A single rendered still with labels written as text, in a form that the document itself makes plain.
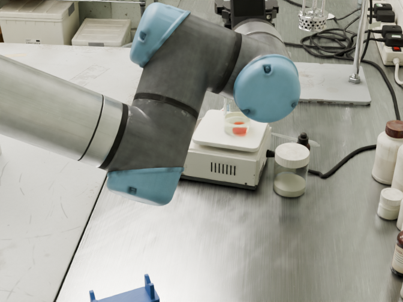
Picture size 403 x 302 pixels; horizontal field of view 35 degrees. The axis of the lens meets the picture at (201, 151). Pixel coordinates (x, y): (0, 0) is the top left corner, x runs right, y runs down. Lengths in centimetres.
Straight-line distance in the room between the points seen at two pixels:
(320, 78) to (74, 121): 98
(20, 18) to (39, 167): 225
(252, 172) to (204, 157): 9
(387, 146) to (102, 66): 77
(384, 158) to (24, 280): 64
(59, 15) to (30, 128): 273
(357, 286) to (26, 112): 56
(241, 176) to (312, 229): 16
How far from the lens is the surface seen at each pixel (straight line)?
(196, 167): 114
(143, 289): 94
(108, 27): 351
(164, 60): 69
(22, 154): 129
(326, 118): 139
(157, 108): 68
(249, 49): 72
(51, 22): 339
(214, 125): 116
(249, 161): 110
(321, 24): 146
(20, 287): 98
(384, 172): 119
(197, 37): 70
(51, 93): 65
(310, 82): 152
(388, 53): 166
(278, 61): 71
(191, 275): 97
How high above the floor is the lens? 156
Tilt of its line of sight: 32 degrees down
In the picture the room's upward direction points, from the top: straight up
